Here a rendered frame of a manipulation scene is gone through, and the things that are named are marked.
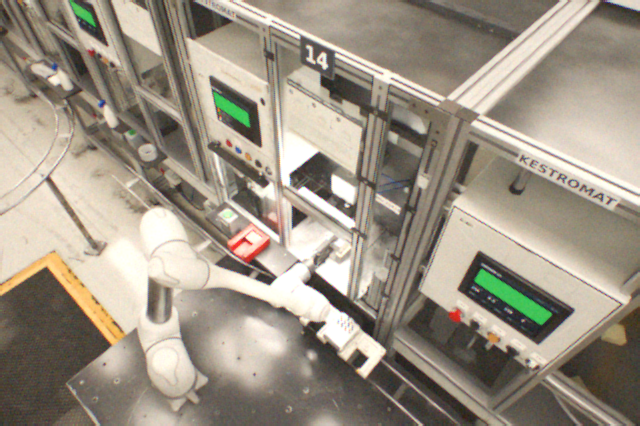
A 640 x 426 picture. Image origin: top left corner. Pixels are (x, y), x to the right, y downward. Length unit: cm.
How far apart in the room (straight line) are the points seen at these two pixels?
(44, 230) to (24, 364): 106
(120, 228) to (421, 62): 283
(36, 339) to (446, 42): 290
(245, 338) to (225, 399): 28
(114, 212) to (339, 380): 236
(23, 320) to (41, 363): 36
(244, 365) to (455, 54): 154
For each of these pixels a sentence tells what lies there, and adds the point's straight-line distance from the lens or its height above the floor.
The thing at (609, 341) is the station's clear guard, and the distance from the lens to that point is 131.
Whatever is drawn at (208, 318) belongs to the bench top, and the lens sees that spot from 221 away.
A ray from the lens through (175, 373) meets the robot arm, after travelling 188.
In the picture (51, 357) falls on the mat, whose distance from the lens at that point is 321.
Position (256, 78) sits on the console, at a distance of 145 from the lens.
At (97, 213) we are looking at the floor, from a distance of 377.
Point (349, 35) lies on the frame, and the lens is 130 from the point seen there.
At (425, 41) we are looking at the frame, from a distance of 131.
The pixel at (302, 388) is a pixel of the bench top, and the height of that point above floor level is 68.
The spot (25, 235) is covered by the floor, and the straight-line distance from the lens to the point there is 389.
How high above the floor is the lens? 263
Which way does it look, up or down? 51 degrees down
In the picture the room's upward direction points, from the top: straight up
